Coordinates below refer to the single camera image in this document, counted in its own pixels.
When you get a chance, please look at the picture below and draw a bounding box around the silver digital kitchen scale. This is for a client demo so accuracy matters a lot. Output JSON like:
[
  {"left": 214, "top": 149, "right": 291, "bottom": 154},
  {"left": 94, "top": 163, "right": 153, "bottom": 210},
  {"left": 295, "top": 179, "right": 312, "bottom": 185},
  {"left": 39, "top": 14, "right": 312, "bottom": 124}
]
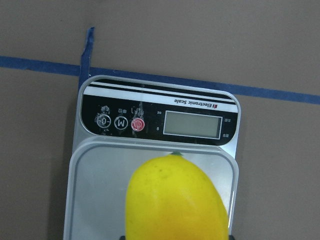
[{"left": 63, "top": 75, "right": 241, "bottom": 240}]

